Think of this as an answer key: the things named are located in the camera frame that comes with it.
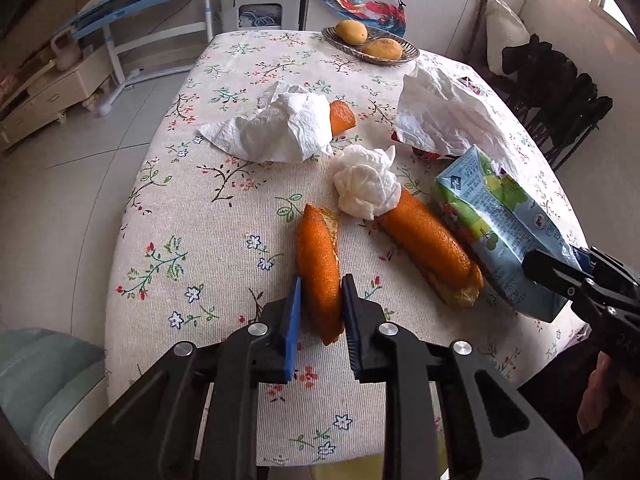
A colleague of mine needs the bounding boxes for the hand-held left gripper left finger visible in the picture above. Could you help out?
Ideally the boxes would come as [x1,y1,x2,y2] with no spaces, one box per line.
[55,275,303,480]

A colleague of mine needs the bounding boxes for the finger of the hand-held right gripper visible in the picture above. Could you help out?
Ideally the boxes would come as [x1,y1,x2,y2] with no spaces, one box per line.
[521,248,593,306]
[580,246,640,291]

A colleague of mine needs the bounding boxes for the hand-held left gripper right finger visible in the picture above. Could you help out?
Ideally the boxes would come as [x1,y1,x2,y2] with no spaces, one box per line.
[340,273,583,480]

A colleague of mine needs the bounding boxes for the green blue drink carton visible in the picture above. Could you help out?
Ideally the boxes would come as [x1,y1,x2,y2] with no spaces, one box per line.
[434,145,588,323]

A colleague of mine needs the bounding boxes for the balled white tissue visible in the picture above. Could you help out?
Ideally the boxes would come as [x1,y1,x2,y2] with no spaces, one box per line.
[333,144,402,221]

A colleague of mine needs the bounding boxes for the red snack bag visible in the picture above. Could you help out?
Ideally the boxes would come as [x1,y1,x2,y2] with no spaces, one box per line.
[391,130,451,162]

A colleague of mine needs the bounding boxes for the white plastic bag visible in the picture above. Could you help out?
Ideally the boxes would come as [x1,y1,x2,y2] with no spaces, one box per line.
[395,62,516,181]

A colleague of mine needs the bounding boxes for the large white tissue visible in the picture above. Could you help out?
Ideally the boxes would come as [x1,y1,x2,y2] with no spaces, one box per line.
[197,81,335,163]

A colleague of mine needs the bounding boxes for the person's right hand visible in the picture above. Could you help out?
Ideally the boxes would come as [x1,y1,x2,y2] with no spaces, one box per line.
[576,352,623,433]

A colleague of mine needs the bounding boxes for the person's dark clothing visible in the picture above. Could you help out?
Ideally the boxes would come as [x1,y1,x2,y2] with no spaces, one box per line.
[517,345,640,480]

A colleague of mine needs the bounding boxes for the black folding chairs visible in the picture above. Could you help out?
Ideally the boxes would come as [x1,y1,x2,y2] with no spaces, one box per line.
[501,34,613,171]

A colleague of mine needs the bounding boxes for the black cloth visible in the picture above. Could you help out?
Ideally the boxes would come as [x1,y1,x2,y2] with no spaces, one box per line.
[501,34,576,91]

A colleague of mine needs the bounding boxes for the white sack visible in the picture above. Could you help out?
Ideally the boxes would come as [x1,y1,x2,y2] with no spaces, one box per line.
[485,0,531,73]

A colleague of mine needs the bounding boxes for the pale teal stool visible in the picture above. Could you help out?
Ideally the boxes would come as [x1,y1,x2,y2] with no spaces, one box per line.
[0,327,110,478]

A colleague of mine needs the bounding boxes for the wooden chair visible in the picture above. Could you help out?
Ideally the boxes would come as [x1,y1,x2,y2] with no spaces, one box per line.
[462,0,501,68]

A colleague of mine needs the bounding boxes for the yellow mango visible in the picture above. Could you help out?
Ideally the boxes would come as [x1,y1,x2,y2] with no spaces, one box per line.
[361,37,403,61]
[335,19,368,45]

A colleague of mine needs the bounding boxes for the grey fruit bowl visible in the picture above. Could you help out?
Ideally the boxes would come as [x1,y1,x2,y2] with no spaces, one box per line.
[321,25,421,66]

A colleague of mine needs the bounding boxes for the white cabinet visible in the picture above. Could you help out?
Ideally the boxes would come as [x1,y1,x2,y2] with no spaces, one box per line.
[300,0,531,61]

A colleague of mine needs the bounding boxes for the cream television stand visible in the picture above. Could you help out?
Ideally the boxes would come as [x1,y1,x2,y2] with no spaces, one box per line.
[0,45,113,153]

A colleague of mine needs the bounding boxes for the pink kettle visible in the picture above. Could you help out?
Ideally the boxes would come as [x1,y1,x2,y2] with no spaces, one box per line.
[50,30,81,72]

